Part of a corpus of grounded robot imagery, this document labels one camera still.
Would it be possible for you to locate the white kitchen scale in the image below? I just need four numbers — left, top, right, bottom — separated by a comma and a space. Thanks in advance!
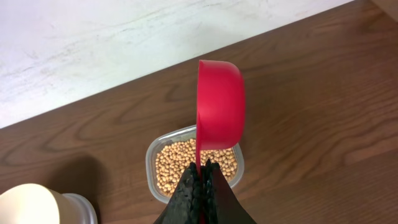
63, 193, 98, 224

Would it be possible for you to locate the soybeans pile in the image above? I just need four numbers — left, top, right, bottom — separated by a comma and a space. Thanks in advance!
155, 138, 238, 197

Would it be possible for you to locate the white bowl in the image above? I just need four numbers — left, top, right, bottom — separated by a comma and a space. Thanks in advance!
1, 184, 79, 224

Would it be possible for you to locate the red measuring scoop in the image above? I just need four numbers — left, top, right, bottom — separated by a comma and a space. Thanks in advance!
196, 60, 245, 223

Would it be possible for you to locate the clear plastic container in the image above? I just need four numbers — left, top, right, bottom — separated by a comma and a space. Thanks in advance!
145, 124, 246, 205

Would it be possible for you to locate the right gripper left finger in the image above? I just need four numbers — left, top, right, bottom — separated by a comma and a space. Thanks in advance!
154, 162, 202, 224

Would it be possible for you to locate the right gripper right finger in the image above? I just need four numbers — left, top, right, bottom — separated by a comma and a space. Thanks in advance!
202, 159, 256, 224

